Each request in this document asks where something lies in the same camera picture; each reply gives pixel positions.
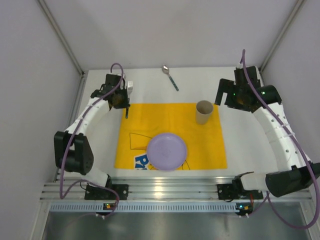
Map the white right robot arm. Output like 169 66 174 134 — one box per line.
214 66 313 198

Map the slotted grey cable duct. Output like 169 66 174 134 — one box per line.
49 201 253 213

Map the aluminium frame post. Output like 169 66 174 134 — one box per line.
36 0 84 77
258 0 307 73

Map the beige paper cup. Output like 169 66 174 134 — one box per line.
195 100 214 125

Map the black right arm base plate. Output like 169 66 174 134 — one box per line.
216 183 264 202

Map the right aluminium frame post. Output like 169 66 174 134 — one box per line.
258 0 307 73

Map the left aluminium frame post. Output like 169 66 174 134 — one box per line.
36 0 84 77

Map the yellow pikachu cloth placemat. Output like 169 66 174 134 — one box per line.
114 103 227 171

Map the purple plastic plate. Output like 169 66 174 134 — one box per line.
146 132 188 171

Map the metal spoon teal handle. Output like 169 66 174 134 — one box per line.
162 65 179 92

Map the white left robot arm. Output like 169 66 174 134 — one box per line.
53 72 130 198

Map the metal fork teal handle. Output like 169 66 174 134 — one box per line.
125 80 133 119

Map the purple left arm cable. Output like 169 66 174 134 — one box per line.
59 62 125 218

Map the aluminium mounting rail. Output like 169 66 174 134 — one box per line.
39 159 312 202

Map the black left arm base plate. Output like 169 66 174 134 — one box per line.
84 184 129 201

